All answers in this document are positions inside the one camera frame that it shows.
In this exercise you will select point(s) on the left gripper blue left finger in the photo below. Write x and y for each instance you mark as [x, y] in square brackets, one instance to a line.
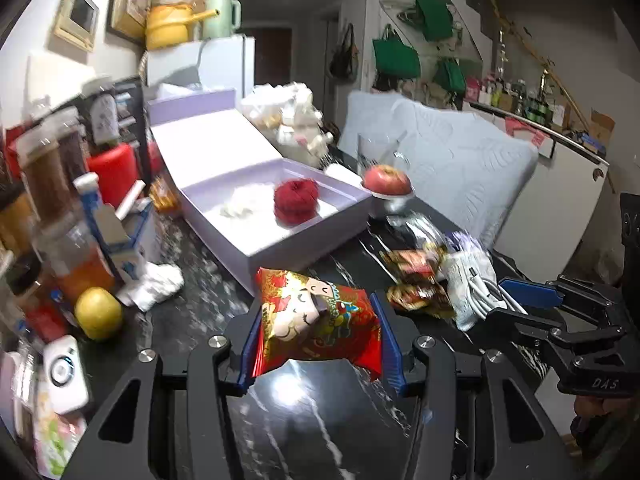
[249, 326]

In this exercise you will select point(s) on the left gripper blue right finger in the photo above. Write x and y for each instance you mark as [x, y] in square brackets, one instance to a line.
[393, 352]

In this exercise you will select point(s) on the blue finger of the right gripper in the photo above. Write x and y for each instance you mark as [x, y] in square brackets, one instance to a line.
[529, 294]

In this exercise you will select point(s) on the red cartoon snack packet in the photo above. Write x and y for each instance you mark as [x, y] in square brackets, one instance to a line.
[306, 319]

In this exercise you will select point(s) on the red gold snack bag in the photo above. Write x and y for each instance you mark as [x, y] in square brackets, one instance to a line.
[417, 287]

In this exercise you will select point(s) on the silver foil snack packet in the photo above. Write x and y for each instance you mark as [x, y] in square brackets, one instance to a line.
[416, 229]

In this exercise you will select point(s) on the dark red knitted ball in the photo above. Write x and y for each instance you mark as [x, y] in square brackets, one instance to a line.
[296, 201]

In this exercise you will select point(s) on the lavender satin drawstring pouch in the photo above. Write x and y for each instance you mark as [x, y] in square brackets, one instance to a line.
[462, 241]

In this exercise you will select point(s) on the white cabinet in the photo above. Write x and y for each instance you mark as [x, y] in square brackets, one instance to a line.
[552, 212]

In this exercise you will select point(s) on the crumpled white tissue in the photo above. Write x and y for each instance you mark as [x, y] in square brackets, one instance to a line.
[158, 283]

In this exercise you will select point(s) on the yellow lemon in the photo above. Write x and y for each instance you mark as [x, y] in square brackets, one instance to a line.
[98, 313]

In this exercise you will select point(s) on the open lavender gift box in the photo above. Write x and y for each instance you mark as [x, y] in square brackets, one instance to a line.
[225, 172]

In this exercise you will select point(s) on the small metal bowl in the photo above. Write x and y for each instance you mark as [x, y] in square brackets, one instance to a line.
[383, 205]

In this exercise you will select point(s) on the white round gadget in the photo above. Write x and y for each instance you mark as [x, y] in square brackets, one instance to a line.
[67, 385]

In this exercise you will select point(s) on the blue white carton box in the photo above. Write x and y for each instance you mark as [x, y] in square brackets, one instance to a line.
[126, 234]

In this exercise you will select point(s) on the red apple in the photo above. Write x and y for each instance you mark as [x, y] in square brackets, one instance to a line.
[386, 180]

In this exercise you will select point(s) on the orange liquid jar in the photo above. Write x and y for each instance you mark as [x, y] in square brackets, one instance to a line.
[73, 256]

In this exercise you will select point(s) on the red plastic container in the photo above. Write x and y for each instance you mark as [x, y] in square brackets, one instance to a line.
[117, 171]

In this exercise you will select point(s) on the white cartoon kettle bottle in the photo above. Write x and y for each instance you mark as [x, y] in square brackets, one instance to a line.
[299, 135]

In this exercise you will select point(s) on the clear plastic bag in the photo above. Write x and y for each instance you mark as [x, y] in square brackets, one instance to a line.
[268, 107]

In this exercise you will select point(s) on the green tote bag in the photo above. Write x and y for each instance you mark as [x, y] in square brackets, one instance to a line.
[394, 58]

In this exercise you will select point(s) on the black snack display box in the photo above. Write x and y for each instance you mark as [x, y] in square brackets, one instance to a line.
[113, 112]

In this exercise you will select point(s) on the brown spice jar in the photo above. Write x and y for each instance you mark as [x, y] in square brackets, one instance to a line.
[43, 173]

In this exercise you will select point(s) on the white mini fridge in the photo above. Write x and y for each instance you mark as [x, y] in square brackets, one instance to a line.
[212, 64]

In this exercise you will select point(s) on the mint green electric kettle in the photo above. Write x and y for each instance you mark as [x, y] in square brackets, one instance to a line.
[227, 20]

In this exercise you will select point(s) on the yellow pot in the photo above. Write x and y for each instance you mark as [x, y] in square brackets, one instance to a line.
[167, 25]

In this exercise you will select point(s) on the wall intercom panel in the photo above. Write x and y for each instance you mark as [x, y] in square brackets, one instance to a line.
[76, 22]

